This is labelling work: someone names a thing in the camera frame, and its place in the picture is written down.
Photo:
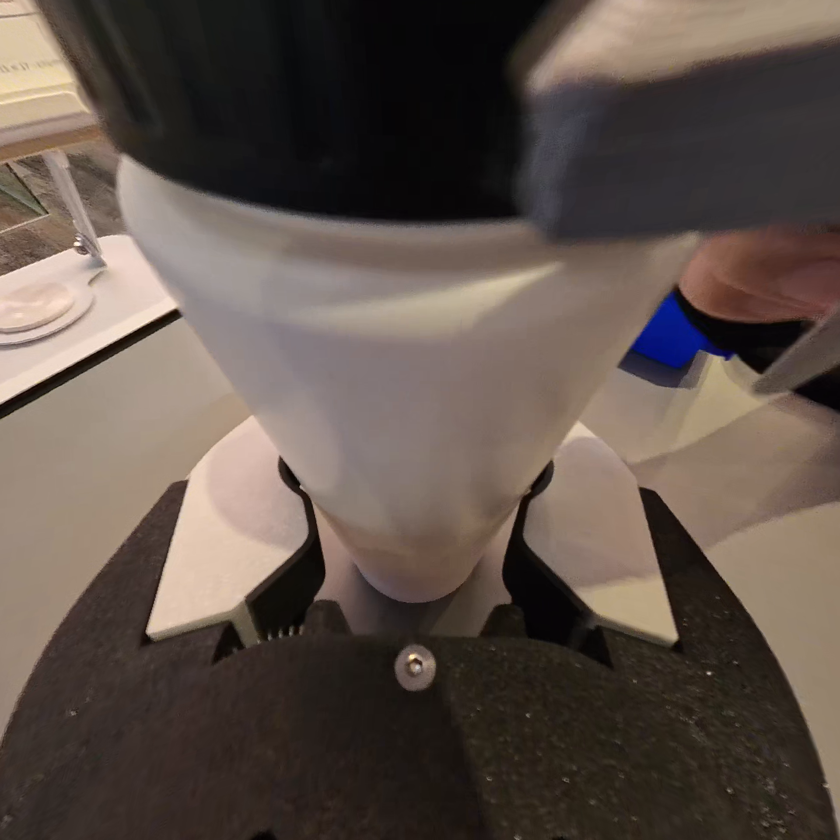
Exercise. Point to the blue plastic storage bin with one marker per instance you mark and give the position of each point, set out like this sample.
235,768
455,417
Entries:
663,334

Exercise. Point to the black bottle lid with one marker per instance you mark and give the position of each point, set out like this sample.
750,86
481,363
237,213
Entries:
295,98

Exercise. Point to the printed instruction sheet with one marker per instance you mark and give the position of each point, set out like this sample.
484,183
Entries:
26,65

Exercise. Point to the instruction sheet on stand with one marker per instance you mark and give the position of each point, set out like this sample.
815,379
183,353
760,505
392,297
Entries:
98,308

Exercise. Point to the white plastic bottle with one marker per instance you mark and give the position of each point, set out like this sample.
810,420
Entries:
407,361

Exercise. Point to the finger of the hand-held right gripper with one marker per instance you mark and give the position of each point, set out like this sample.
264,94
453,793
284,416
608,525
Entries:
689,131

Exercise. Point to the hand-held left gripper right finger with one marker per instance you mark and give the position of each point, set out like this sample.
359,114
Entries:
610,558

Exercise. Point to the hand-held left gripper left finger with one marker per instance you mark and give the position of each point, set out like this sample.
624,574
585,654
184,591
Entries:
216,544

